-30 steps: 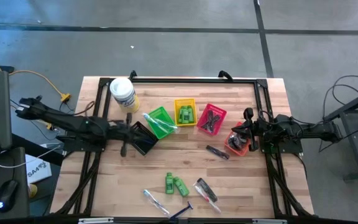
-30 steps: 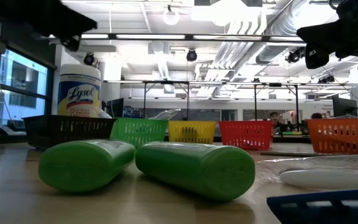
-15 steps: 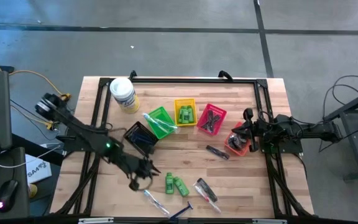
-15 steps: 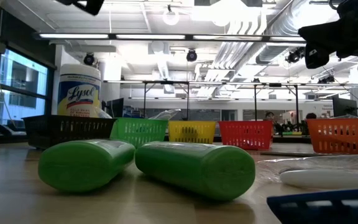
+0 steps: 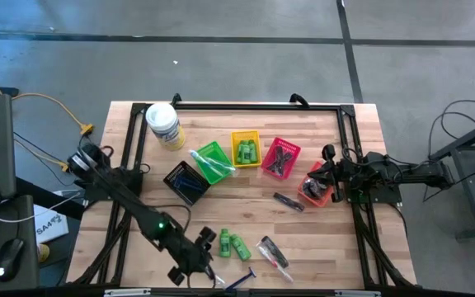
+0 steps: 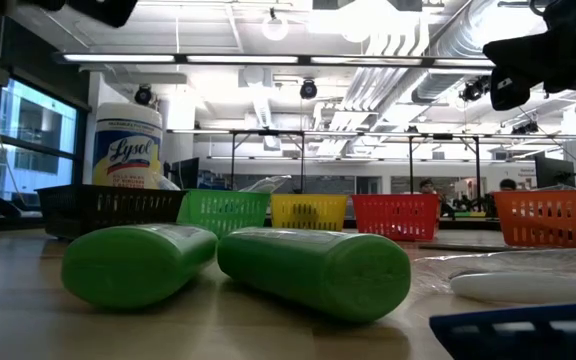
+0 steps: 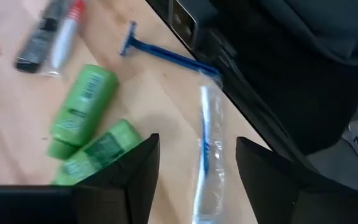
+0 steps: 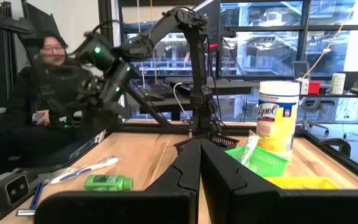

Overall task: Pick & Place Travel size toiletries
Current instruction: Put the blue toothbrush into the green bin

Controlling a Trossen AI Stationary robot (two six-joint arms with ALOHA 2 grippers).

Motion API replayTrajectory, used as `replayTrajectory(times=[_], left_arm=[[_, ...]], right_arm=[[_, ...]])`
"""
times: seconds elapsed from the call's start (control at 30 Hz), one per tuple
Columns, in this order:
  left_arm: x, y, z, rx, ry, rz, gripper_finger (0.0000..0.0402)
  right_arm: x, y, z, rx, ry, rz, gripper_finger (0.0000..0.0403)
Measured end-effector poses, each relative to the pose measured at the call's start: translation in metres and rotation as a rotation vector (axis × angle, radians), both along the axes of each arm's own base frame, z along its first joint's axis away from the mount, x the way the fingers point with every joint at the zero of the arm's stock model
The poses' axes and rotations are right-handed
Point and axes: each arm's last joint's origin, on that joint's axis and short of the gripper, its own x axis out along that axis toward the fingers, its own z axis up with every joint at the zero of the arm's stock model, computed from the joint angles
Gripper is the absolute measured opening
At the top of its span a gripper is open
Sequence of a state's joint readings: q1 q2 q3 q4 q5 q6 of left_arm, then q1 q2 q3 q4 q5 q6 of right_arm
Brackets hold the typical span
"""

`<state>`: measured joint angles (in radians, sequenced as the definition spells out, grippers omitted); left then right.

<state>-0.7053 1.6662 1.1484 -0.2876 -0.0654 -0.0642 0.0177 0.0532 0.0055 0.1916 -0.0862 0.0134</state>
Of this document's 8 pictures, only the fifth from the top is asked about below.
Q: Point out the black metal desk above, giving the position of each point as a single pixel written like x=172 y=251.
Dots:
x=468 y=181

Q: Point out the green plastic basket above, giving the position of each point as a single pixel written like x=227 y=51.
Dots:
x=214 y=150

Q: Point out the black table frame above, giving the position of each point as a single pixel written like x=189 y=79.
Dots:
x=262 y=106

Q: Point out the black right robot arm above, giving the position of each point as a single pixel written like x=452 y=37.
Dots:
x=406 y=175

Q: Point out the blue disposable razor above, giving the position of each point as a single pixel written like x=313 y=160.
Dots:
x=194 y=186
x=186 y=181
x=241 y=280

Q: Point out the red plastic basket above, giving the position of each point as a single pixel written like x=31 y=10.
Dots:
x=293 y=148

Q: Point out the red white bagged toothbrush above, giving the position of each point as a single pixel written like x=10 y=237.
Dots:
x=280 y=270

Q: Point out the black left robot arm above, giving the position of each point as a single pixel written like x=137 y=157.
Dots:
x=138 y=206

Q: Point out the blue white bagged toothbrush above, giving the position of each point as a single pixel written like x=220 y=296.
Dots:
x=217 y=170
x=210 y=161

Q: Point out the dark grey desk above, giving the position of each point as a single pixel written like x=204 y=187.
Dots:
x=19 y=214

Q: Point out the yellow round object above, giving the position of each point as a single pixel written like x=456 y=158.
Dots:
x=43 y=252

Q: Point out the orange plastic basket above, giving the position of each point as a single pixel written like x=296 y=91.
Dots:
x=316 y=201

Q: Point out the yellow plastic basket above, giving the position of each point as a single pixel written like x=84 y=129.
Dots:
x=234 y=140

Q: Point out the silver aluminium strut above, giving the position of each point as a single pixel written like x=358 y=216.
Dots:
x=357 y=293
x=126 y=292

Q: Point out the Lysol wipes canister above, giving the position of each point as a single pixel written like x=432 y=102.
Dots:
x=165 y=125

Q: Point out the black plastic basket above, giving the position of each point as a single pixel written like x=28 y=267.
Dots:
x=175 y=173

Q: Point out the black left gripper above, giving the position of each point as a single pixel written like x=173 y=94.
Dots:
x=190 y=253

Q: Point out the black computer mouse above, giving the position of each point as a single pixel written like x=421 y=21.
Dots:
x=8 y=260

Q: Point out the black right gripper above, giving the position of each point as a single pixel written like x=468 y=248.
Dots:
x=338 y=181

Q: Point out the green shampoo bottle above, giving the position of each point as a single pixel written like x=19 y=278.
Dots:
x=246 y=154
x=240 y=153
x=253 y=152
x=241 y=247
x=224 y=244

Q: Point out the white paper sheet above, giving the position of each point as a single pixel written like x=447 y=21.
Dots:
x=50 y=224

